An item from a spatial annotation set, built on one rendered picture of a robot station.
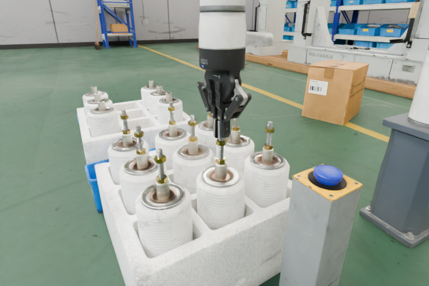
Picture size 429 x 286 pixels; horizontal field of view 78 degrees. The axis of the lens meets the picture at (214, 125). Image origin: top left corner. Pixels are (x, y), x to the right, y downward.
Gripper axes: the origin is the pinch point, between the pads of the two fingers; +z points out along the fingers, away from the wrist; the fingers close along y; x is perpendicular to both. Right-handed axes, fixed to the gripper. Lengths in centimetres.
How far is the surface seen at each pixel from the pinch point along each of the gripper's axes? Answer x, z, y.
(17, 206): -38, 35, -53
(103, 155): -12, 23, -48
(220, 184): -2.0, 9.7, 2.7
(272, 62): 218, 31, -196
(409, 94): 197, 33, -39
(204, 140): 9.0, 12.6, -20.2
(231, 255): -2.9, 21.8, 7.5
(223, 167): -0.1, 7.5, 1.0
